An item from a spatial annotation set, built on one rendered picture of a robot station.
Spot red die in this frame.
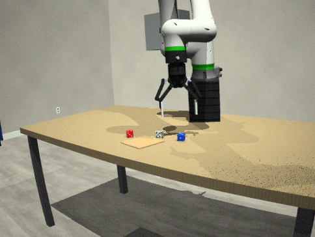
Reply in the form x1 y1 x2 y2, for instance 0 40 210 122
126 130 133 137

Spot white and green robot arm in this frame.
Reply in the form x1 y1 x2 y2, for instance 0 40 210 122
158 0 223 81

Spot tan square mat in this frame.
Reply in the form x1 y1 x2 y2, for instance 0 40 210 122
120 136 165 149

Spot white die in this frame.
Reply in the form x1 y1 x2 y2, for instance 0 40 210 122
156 130 164 138

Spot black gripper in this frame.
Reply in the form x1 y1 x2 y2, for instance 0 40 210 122
155 63 202 117

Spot blue die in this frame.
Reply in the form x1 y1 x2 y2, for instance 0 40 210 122
177 133 185 141

